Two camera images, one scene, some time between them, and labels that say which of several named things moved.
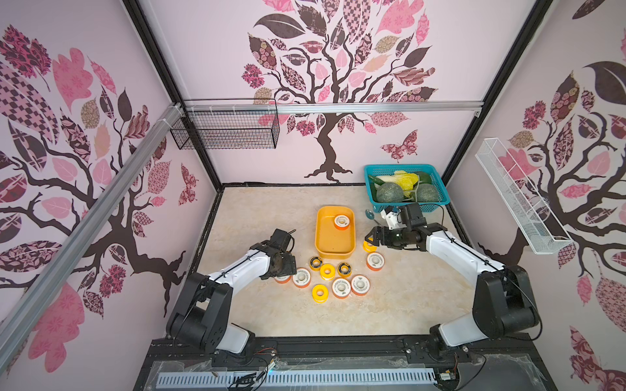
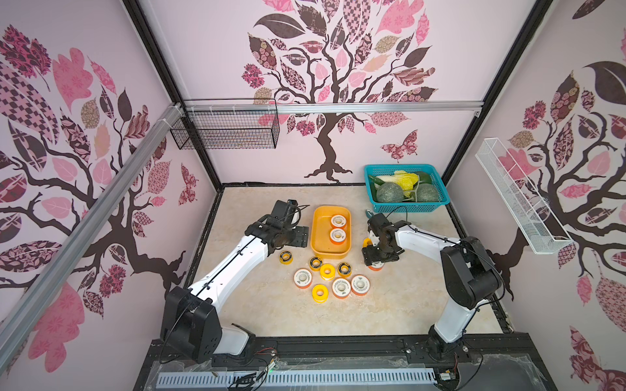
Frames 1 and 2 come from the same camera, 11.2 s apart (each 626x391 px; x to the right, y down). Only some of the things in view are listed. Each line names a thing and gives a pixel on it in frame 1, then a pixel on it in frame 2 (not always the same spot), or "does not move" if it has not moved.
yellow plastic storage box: (335, 233) does not move
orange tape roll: (375, 261) does not move
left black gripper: (288, 268) to (299, 236)
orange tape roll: (341, 221) does not move
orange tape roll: (282, 280) to (337, 236)
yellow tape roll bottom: (319, 293) does not move
